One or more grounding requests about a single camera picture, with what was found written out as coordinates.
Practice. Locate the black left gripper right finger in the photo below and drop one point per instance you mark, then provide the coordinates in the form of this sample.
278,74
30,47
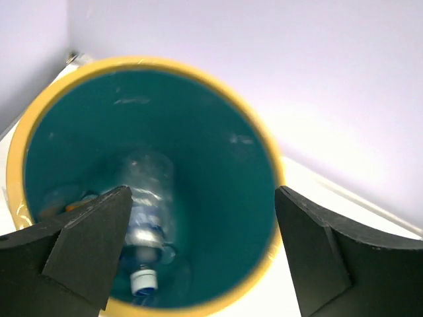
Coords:
341,267

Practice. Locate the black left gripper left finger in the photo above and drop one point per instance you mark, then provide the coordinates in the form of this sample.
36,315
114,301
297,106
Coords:
65,265

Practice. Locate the orange juice bottle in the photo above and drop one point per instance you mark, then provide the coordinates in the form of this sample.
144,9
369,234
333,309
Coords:
74,204

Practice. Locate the clear bottle blue label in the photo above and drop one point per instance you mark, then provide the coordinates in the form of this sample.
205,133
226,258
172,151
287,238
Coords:
145,247

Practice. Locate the clear wide-mouth plastic jar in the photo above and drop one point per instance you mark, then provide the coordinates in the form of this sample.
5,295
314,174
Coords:
149,175

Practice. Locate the teal bin yellow rim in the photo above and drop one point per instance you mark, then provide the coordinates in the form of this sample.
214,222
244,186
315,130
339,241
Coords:
226,234

